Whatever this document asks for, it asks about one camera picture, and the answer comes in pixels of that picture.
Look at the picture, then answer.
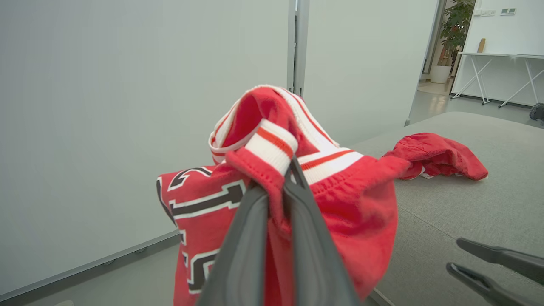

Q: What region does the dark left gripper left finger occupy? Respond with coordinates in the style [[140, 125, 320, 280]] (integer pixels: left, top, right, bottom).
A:
[[197, 183, 270, 306]]

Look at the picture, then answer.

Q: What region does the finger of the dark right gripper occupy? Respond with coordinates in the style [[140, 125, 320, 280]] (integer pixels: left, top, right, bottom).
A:
[[456, 237, 544, 286], [446, 262, 544, 306]]

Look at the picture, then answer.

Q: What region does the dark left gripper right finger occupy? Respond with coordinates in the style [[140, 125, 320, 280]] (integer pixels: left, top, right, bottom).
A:
[[282, 156, 363, 306]]

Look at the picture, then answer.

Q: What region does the red jersey with striped trim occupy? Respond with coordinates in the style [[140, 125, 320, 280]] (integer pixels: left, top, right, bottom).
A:
[[156, 84, 411, 306]]

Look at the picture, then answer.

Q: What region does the red sports jersey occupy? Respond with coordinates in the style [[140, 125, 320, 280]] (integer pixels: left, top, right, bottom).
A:
[[382, 132, 489, 181]]

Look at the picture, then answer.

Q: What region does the white plant pot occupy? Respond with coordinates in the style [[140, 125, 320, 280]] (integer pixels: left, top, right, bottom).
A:
[[430, 65, 452, 84]]

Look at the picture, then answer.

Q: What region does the white trestle table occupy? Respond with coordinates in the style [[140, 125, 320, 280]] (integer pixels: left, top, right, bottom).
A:
[[450, 51, 544, 108]]

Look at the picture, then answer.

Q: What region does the green potted plant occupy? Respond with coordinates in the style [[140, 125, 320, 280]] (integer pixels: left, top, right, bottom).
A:
[[439, 0, 476, 67]]

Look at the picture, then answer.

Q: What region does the grey partition bottom rail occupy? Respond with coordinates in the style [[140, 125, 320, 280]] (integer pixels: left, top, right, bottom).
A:
[[0, 231, 180, 303]]

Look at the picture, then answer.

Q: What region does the grey partition post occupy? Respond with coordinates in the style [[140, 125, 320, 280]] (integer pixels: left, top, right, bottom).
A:
[[296, 0, 310, 98], [287, 0, 297, 92]]

